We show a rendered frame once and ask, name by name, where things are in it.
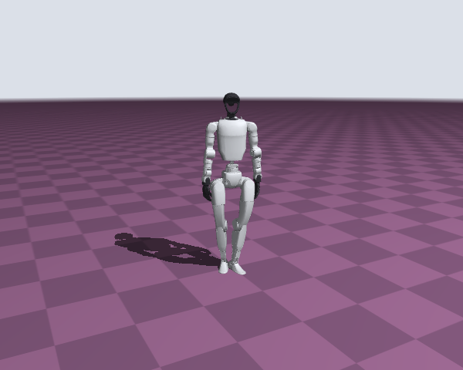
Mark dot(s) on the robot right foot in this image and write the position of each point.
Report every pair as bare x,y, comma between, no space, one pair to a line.
223,268

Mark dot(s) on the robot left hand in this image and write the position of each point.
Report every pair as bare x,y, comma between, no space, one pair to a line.
257,186

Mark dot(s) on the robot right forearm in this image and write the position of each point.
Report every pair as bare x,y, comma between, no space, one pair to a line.
206,168

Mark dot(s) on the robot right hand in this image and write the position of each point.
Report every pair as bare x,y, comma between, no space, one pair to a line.
206,190

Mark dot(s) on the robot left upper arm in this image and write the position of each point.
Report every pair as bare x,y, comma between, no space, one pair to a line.
253,139

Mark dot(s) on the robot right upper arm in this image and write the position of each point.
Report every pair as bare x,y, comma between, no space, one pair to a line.
210,139

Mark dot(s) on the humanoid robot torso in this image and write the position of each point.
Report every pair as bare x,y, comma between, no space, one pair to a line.
231,137

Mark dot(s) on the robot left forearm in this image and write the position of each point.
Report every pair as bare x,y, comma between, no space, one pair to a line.
256,161

